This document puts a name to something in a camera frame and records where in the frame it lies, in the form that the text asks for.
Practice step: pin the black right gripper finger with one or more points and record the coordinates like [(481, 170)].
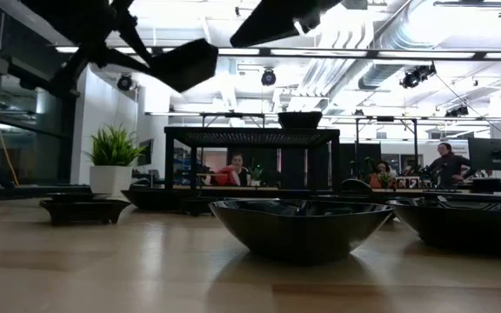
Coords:
[(310, 24), (276, 17)]

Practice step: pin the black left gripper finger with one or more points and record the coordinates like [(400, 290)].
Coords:
[(181, 78), (189, 54)]

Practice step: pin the large square black plate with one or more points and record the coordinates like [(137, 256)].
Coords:
[(300, 119)]

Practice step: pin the rounded black plate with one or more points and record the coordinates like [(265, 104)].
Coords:
[(161, 200), (485, 198), (355, 197)]

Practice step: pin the leaf-shaped black plate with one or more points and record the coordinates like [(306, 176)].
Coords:
[(298, 235), (463, 226)]

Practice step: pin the long ceiling light bar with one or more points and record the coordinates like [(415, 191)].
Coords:
[(363, 53)]

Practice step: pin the black perforated metal rack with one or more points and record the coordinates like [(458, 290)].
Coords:
[(255, 137)]

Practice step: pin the green plant in white pot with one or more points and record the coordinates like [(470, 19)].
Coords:
[(111, 152)]

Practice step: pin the person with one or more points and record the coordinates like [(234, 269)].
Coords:
[(233, 171), (381, 171), (448, 167)]

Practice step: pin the black ceiling spotlight cluster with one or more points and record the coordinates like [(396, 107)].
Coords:
[(418, 75)]

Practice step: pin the small background potted plant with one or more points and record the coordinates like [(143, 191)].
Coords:
[(255, 173)]

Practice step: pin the black ceiling track fixture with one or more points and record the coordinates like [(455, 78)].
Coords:
[(472, 3)]

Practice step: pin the flowering potted plant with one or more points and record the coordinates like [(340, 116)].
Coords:
[(384, 179)]

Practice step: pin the black computer monitor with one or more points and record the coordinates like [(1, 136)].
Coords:
[(492, 154)]

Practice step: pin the black wall screen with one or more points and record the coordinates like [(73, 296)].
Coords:
[(146, 152)]

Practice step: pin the black background gantry frame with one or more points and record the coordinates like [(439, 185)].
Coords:
[(385, 119)]

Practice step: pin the black aluminium table frame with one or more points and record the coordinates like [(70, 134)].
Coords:
[(15, 191)]

